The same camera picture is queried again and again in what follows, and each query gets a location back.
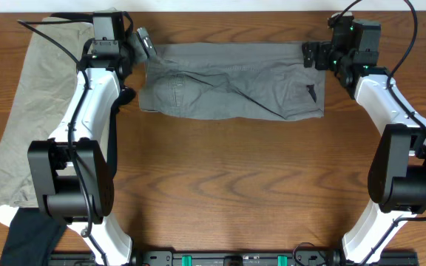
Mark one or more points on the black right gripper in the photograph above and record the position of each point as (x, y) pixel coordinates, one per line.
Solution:
(322, 49)

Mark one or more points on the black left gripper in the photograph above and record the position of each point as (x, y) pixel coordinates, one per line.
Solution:
(141, 56)

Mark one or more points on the grey shorts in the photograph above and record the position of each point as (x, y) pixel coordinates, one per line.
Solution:
(206, 81)

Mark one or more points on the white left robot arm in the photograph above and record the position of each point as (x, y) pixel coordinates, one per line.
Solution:
(74, 168)

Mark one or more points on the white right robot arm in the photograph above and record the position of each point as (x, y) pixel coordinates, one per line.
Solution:
(397, 176)

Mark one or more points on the khaki folded shorts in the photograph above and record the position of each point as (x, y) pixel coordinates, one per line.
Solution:
(45, 88)

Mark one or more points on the black garment under stack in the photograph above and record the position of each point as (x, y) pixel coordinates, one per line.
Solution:
(32, 235)

